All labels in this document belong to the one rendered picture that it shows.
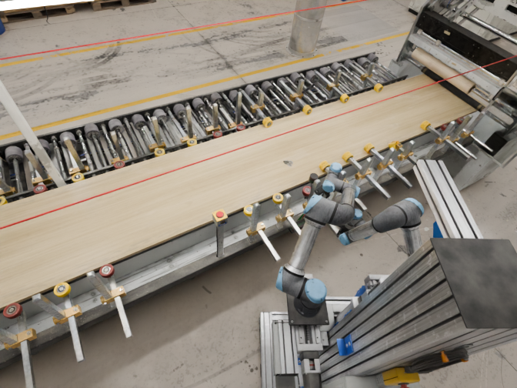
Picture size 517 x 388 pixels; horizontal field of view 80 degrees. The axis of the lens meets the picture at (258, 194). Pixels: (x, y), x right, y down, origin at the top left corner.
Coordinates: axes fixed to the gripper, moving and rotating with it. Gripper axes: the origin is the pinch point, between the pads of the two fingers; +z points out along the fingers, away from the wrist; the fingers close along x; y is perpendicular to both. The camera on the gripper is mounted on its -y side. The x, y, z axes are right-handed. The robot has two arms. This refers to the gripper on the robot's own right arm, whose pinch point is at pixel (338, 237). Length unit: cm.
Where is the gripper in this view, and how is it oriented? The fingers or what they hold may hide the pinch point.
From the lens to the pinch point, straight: 237.1
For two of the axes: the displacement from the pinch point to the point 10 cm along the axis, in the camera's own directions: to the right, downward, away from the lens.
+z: -0.9, 6.0, 7.9
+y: 5.0, 7.2, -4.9
